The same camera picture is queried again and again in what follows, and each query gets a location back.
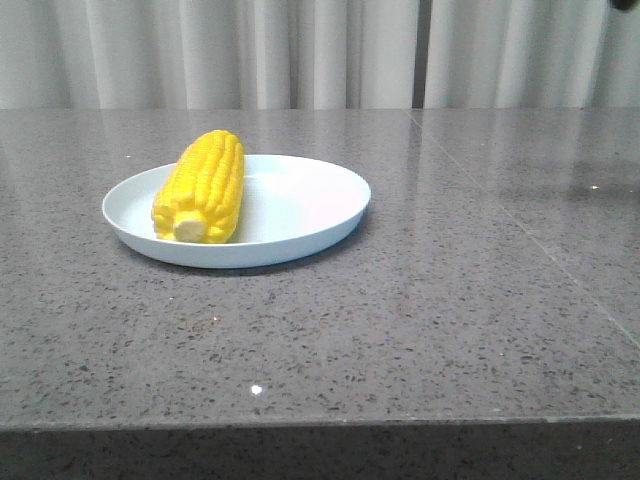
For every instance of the light blue round plate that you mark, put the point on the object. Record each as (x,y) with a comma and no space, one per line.
(292,207)

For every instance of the yellow corn cob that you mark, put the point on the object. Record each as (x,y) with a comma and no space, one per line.
(200,200)

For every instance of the white pleated curtain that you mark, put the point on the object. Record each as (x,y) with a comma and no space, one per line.
(318,54)

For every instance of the black robot part corner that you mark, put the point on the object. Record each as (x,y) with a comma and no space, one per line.
(624,5)

